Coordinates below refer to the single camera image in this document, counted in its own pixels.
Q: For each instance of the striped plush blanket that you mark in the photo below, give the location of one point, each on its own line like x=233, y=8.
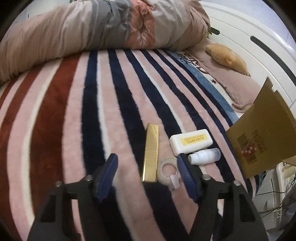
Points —
x=76, y=129

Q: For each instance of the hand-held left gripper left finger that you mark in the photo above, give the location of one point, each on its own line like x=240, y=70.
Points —
x=105, y=175

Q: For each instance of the beige grey quilt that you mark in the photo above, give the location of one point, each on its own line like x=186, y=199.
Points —
x=87, y=30

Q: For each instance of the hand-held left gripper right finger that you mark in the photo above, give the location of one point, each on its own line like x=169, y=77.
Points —
x=185, y=175

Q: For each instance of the clear tape roll with dispenser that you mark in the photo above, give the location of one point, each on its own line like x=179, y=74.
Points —
x=167, y=173

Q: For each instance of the blue printed bed sheet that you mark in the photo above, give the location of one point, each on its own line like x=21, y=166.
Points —
x=203, y=81

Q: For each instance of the long gold box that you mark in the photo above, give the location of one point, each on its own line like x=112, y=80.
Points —
x=150, y=153

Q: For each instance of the gold cardboard box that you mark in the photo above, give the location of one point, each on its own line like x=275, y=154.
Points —
x=262, y=137

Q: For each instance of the pink pillow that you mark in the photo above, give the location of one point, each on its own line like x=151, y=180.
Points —
x=233, y=81

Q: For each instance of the small white plastic bottle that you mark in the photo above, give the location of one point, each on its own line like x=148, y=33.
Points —
x=203, y=157

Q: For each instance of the white headboard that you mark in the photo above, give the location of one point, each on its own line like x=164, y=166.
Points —
x=252, y=34

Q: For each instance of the tan plush toy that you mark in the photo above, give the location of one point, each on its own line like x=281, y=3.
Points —
x=227, y=58

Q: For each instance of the white rectangular case yellow label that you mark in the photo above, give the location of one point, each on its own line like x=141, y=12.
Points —
x=191, y=141

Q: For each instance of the white rack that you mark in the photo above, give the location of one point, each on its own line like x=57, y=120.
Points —
x=281, y=197

